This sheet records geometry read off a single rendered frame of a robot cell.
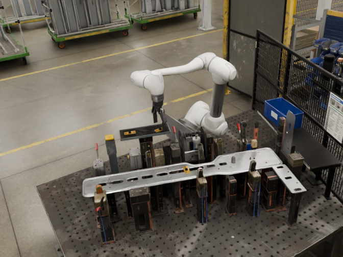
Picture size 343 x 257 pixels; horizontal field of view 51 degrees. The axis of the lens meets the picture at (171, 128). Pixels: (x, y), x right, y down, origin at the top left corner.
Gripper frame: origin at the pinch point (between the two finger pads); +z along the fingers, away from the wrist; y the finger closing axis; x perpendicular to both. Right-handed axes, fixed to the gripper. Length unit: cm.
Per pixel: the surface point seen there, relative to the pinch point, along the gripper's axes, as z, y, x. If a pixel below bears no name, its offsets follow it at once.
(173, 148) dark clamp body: 12.3, 16.6, 1.5
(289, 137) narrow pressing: 5, 60, 70
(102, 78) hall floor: 121, -405, 86
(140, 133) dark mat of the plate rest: 4.1, -4.0, -14.6
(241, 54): 45, -183, 229
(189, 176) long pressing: 20.0, 41.6, -1.6
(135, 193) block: 17, 40, -40
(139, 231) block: 49, 41, -41
